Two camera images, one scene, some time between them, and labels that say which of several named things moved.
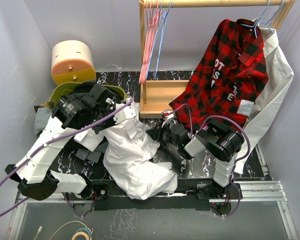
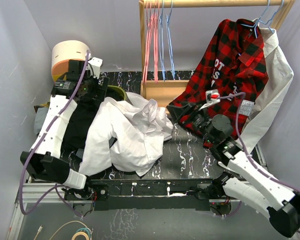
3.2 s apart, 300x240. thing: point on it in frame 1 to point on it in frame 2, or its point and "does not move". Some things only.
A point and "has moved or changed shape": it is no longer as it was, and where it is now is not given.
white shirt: (128, 160) has moved or changed shape
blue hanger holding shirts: (270, 20) does not move
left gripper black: (110, 122) to (97, 94)
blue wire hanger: (161, 26) to (168, 27)
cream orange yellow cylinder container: (72, 61) does not move
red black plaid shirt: (229, 73) does not move
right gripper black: (154, 133) to (178, 113)
